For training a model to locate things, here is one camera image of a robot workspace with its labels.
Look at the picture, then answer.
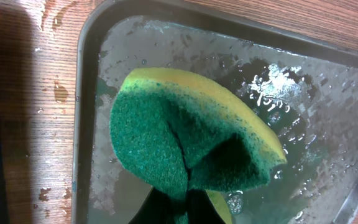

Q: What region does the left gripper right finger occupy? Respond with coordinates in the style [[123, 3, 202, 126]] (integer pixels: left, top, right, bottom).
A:
[[186, 190, 224, 224]]

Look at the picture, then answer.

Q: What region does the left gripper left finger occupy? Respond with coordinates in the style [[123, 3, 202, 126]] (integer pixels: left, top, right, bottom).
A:
[[129, 187, 185, 224]]

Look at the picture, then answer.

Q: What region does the green yellow sponge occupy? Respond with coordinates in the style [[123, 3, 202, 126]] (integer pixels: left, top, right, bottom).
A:
[[110, 68, 287, 223]]

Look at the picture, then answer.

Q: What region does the dark grey serving tray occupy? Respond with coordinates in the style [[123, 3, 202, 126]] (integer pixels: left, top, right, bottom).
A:
[[71, 1, 358, 223]]

